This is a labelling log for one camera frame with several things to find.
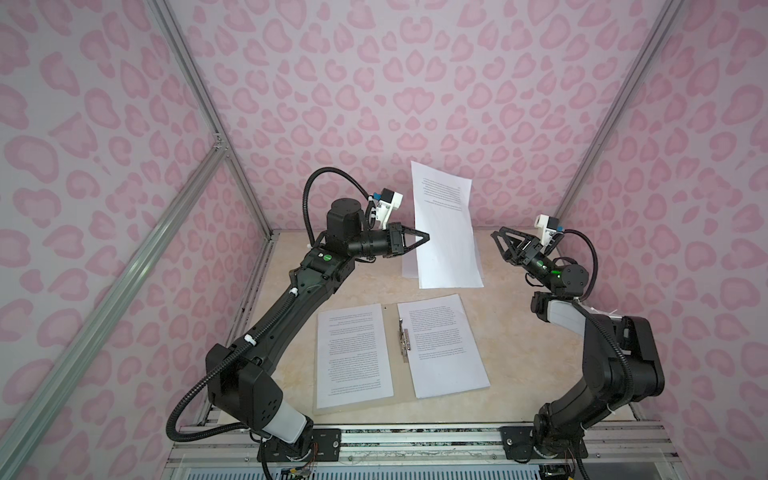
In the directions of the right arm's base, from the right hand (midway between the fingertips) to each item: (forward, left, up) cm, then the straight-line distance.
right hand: (499, 237), depth 74 cm
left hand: (-7, +18, +8) cm, 21 cm away
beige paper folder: (-26, +23, -32) cm, 48 cm away
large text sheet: (-18, +38, -32) cm, 53 cm away
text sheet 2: (-12, +22, +4) cm, 26 cm away
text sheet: (-18, +11, -33) cm, 39 cm away
